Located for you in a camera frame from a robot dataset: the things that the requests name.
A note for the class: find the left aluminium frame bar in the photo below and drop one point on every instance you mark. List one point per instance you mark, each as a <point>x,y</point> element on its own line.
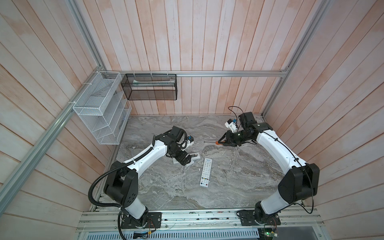
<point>30,161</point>

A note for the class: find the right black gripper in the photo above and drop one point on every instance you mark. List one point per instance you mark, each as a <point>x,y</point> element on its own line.
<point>228,139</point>

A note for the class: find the horizontal aluminium frame bar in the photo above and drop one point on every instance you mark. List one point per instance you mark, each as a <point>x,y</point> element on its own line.
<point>251,73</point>

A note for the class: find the black wire mesh basket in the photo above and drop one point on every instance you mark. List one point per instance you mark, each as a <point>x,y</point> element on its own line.
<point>150,87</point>

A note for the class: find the white remote control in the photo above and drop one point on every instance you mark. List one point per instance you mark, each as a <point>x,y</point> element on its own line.
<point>194,157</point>
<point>206,172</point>

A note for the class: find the white wire mesh shelf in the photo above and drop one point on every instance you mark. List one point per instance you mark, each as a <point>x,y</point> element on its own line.
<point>103,108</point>

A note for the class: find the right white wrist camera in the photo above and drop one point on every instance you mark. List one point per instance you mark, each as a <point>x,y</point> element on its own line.
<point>232,125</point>

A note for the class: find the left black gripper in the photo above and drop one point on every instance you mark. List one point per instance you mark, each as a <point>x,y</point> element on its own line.
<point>185,160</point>

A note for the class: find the orange handled screwdriver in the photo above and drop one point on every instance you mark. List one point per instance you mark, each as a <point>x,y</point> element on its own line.
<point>211,142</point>

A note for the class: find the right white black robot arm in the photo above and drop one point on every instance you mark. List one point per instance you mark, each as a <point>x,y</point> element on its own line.
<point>300,179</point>

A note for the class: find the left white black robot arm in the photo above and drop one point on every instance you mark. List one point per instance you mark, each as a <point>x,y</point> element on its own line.
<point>123,182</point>

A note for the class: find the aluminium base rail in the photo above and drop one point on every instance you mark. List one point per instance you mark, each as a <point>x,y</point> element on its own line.
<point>198,219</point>

